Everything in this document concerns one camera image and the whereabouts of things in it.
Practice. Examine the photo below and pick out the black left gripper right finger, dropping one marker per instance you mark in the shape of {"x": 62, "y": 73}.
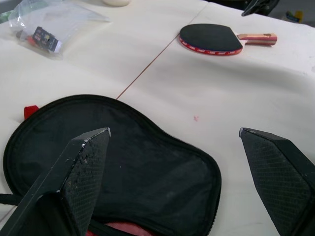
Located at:
{"x": 278, "y": 177}

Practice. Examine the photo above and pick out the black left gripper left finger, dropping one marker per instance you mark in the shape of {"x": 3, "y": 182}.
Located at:
{"x": 81, "y": 172}

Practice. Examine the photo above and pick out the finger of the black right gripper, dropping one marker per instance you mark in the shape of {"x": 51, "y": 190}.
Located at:
{"x": 258, "y": 6}

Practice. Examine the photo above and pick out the black rubber table tennis paddle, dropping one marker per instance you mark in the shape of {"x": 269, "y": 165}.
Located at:
{"x": 216, "y": 39}

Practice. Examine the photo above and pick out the black paddle case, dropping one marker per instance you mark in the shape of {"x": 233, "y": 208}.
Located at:
{"x": 152, "y": 169}

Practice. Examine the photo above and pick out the clear plastic bag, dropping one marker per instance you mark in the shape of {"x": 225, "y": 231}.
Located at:
{"x": 53, "y": 27}

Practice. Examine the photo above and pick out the yellow and blue object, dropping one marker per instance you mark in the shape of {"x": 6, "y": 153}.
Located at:
{"x": 294, "y": 16}

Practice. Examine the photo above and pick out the small black printed box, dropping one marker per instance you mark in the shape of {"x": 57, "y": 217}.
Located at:
{"x": 45, "y": 39}

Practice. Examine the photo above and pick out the white round object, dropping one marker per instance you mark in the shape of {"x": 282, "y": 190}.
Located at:
{"x": 115, "y": 2}

